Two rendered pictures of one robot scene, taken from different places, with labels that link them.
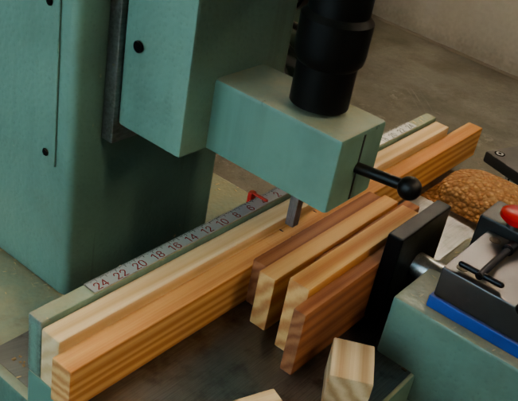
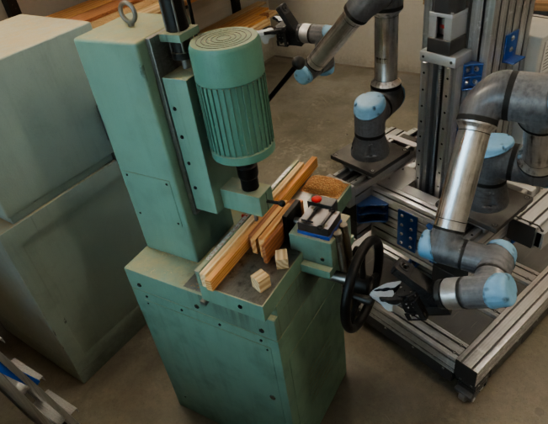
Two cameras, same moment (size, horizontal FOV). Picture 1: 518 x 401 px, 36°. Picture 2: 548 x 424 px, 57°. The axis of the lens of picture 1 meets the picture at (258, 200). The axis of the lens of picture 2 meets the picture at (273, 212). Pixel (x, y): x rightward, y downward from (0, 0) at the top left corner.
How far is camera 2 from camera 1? 82 cm
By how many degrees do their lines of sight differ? 6
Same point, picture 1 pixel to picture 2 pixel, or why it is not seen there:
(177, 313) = (231, 257)
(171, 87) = (208, 196)
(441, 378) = (308, 251)
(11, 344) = (188, 282)
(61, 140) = (182, 219)
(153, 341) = (227, 267)
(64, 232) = (191, 244)
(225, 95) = (224, 193)
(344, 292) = (274, 236)
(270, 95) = (236, 188)
